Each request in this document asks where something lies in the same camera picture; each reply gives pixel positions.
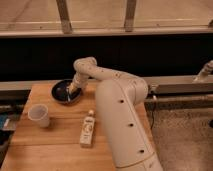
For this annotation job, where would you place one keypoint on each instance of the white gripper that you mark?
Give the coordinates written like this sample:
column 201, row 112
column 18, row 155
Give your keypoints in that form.
column 72, row 88

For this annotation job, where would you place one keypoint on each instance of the black ceramic bowl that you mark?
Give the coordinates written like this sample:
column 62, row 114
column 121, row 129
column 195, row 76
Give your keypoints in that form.
column 60, row 92

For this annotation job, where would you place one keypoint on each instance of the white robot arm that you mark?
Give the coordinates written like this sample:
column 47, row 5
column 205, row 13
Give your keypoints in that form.
column 116, row 96

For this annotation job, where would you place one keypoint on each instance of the clear plastic cup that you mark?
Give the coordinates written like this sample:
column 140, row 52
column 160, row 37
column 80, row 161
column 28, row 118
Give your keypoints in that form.
column 38, row 113

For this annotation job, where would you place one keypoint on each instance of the white plastic bottle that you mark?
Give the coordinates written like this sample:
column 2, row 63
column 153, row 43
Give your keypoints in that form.
column 87, row 129

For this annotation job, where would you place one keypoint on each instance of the metal window frame rail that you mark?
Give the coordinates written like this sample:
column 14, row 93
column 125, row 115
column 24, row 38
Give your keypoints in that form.
column 69, row 18

